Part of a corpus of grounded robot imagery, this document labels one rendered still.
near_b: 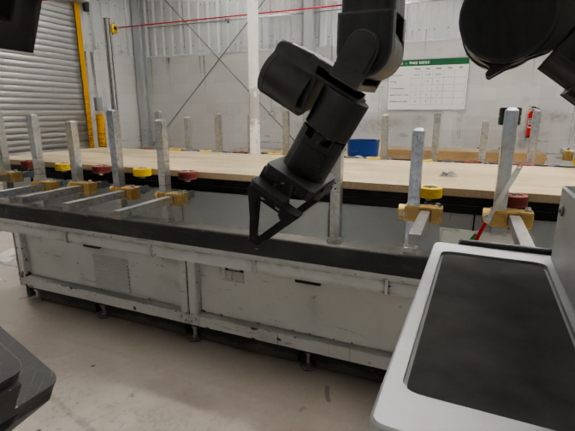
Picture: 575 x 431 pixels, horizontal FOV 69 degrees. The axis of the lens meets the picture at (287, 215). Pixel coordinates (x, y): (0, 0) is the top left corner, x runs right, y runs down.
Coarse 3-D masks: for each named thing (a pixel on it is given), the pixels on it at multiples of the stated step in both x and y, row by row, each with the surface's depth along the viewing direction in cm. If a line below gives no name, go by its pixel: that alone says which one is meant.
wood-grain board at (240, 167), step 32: (64, 160) 225; (96, 160) 225; (128, 160) 225; (192, 160) 225; (224, 160) 225; (256, 160) 225; (352, 160) 225; (384, 160) 225; (448, 192) 144; (480, 192) 140; (544, 192) 135
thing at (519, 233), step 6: (510, 216) 120; (516, 216) 120; (510, 222) 118; (516, 222) 114; (522, 222) 114; (510, 228) 116; (516, 228) 108; (522, 228) 108; (516, 234) 103; (522, 234) 103; (528, 234) 103; (516, 240) 102; (522, 240) 98; (528, 240) 98; (534, 246) 94
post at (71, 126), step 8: (72, 128) 185; (72, 136) 186; (72, 144) 187; (72, 152) 188; (72, 160) 189; (80, 160) 191; (72, 168) 190; (80, 168) 191; (72, 176) 191; (80, 176) 192
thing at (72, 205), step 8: (112, 192) 174; (120, 192) 177; (144, 192) 190; (80, 200) 159; (88, 200) 162; (96, 200) 166; (104, 200) 170; (112, 200) 173; (64, 208) 155; (72, 208) 156; (80, 208) 159
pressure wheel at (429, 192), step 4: (424, 188) 139; (428, 188) 139; (432, 188) 139; (436, 188) 139; (440, 188) 139; (424, 192) 139; (428, 192) 139; (432, 192) 138; (436, 192) 138; (440, 192) 139; (420, 196) 141; (424, 196) 140; (428, 196) 139; (432, 196) 139; (436, 196) 139; (440, 196) 139; (428, 200) 142; (432, 200) 142
